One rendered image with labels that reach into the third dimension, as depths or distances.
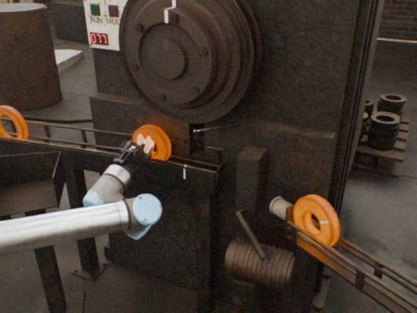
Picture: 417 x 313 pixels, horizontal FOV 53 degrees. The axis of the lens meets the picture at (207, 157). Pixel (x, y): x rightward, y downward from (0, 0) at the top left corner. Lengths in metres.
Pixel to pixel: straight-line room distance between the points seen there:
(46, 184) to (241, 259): 0.80
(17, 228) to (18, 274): 1.12
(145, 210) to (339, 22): 0.78
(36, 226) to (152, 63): 0.56
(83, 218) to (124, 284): 0.93
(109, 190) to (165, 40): 0.49
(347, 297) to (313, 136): 0.92
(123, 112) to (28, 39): 2.51
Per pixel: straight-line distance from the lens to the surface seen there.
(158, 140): 1.52
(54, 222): 1.16
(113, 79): 1.71
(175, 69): 1.25
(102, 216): 1.18
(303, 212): 1.25
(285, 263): 1.37
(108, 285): 2.07
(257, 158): 1.36
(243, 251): 1.40
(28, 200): 1.63
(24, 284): 2.20
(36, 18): 4.10
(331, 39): 1.34
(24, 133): 1.99
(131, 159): 1.45
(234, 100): 1.30
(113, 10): 1.60
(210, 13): 1.24
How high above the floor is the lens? 1.43
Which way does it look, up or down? 28 degrees down
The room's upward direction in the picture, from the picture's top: straight up
